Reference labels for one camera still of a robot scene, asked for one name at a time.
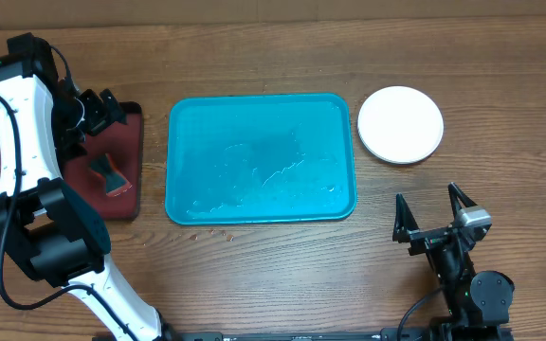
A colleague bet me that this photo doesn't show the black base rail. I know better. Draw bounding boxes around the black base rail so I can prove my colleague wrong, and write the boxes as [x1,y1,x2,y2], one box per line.
[91,326,514,341]

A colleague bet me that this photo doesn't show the white plastic plate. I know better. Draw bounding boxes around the white plastic plate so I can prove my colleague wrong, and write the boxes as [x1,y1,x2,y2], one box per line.
[357,86,445,165]

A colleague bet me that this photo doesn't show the black and red tray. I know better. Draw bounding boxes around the black and red tray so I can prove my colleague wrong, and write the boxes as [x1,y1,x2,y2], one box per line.
[63,101,144,221]

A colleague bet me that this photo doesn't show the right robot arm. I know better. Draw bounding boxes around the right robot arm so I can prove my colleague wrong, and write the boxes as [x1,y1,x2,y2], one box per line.
[383,183,515,341]

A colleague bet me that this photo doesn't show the teal plastic serving tray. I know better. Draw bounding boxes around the teal plastic serving tray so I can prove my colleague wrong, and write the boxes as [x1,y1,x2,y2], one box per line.
[164,93,357,225]

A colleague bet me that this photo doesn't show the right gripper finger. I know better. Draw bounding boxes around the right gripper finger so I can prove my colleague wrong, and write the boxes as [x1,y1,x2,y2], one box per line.
[447,182,478,221]
[392,193,419,242]

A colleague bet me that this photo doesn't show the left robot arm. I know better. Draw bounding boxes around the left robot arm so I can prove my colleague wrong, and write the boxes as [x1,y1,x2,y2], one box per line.
[0,33,176,340]

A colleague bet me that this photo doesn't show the red and green sponge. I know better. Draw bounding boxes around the red and green sponge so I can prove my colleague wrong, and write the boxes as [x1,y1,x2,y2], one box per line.
[89,153,132,197]

